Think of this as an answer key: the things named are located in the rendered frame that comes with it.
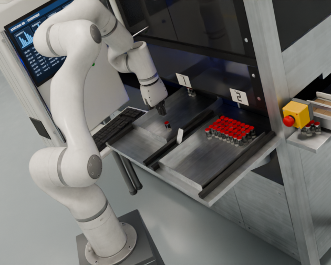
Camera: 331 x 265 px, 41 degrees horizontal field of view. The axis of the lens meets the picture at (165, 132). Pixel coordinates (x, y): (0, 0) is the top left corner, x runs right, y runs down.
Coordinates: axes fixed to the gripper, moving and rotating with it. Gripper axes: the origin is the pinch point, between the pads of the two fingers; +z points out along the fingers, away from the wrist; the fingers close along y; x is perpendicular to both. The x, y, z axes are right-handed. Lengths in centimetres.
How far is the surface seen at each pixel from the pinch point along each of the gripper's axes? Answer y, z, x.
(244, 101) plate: -18.3, -1.3, 31.8
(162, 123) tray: -1.8, 10.9, -7.7
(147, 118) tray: -1.1, 10.5, -17.6
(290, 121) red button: -15, -1, 56
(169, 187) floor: -20, 99, -68
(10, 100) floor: -14, 99, -361
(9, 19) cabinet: 24, -51, -51
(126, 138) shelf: 13.8, 10.8, -15.8
